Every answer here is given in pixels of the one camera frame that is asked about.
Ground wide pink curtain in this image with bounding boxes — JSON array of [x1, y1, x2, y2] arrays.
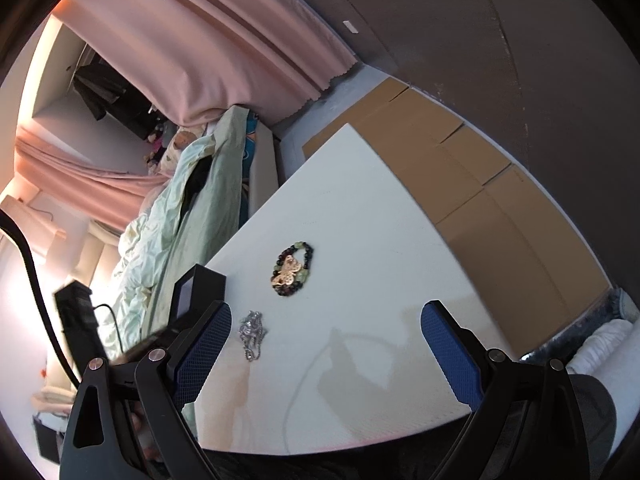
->
[[65, 0, 358, 128]]

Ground flattened cardboard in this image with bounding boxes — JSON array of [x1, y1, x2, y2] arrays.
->
[[302, 79, 613, 356]]

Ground pile of plush toys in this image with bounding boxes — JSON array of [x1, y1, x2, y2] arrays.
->
[[145, 120, 168, 171]]

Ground black jewelry box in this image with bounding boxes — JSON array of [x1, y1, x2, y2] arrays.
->
[[172, 264, 228, 333]]

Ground gold butterfly pendant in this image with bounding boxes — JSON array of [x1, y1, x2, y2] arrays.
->
[[272, 255, 307, 287]]

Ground narrow pink curtain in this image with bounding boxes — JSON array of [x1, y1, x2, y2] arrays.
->
[[15, 127, 171, 233]]

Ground light green duvet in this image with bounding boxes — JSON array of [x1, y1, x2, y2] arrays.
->
[[107, 107, 248, 356]]

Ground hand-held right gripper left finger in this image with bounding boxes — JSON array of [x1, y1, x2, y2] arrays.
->
[[59, 300, 233, 480]]

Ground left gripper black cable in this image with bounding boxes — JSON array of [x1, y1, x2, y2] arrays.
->
[[92, 303, 128, 356]]

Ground hanging dark clothes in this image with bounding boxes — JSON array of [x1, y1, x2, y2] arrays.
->
[[74, 62, 166, 138]]

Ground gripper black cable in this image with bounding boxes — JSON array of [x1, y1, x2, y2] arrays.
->
[[92, 303, 128, 356], [0, 209, 78, 383]]

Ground white low table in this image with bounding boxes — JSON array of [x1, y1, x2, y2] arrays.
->
[[182, 124, 531, 456]]

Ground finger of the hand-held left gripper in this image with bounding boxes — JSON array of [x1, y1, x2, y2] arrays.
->
[[111, 326, 176, 363]]

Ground white fluffy cloth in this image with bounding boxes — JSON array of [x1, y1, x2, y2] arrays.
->
[[567, 317, 636, 376]]

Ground dark bead bracelet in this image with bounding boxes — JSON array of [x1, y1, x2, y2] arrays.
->
[[271, 241, 316, 297]]

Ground silver chain necklace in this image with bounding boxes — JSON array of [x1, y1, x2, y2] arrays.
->
[[238, 310, 268, 362]]

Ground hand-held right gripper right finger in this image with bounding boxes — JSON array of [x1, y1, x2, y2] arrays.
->
[[421, 300, 593, 480]]

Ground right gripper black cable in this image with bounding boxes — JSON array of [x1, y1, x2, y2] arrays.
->
[[0, 209, 78, 383]]

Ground cream padded headboard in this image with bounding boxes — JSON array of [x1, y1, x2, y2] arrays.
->
[[82, 220, 131, 301]]

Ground dark shaggy rug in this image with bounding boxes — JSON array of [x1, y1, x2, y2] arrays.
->
[[600, 287, 640, 331]]

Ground blue printed bed sheet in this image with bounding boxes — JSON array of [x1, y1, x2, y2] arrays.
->
[[240, 110, 258, 226]]

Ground black cloth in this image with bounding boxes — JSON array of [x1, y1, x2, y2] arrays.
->
[[187, 157, 213, 201]]

